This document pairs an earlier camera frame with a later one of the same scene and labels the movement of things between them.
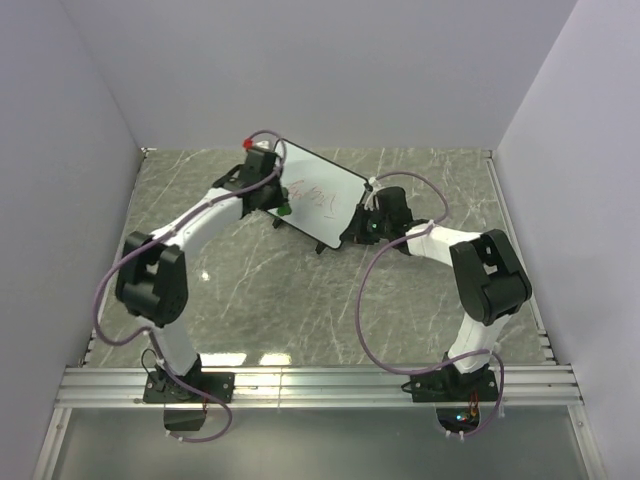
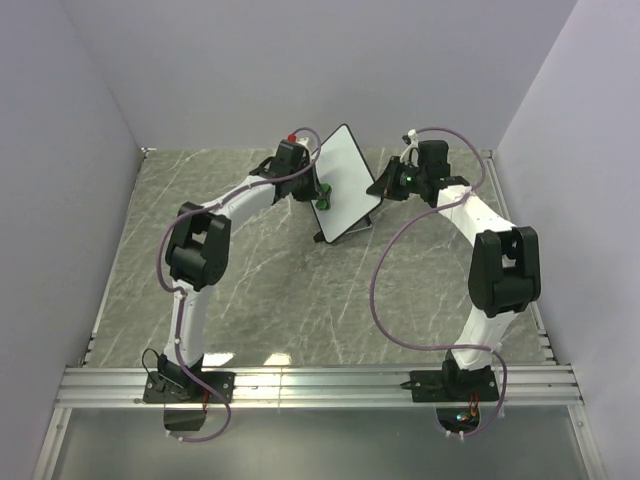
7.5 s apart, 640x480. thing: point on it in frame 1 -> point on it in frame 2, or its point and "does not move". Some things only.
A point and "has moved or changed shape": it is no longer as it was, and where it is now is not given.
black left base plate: (161, 388) does not move
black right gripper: (355, 232) -> (395, 166)
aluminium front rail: (544, 385) does not move
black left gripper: (280, 197) -> (312, 191)
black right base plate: (455, 386) does not move
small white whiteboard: (320, 192) has moved or changed shape
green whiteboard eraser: (284, 209) -> (323, 201)
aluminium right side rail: (546, 346) does not move
